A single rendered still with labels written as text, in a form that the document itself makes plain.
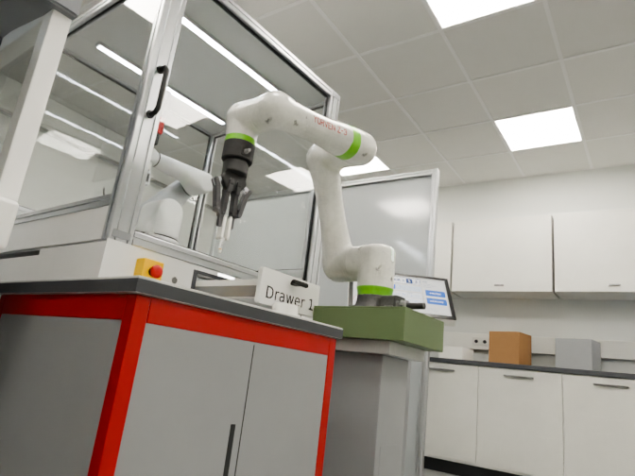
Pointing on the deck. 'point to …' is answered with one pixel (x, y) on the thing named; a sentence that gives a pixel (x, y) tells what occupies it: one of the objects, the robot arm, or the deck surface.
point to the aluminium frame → (111, 216)
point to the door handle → (160, 91)
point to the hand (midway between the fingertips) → (224, 228)
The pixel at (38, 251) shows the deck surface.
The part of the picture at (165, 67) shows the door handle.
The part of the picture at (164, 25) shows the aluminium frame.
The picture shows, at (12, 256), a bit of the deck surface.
